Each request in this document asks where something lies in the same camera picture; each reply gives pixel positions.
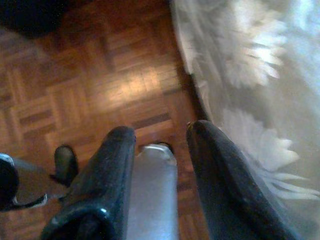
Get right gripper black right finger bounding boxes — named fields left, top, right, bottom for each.
left=186, top=119, right=298, bottom=240

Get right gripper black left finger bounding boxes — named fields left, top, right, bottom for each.
left=42, top=126, right=137, bottom=240

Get grey floral bed sheet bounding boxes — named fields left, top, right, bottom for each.
left=169, top=0, right=320, bottom=240

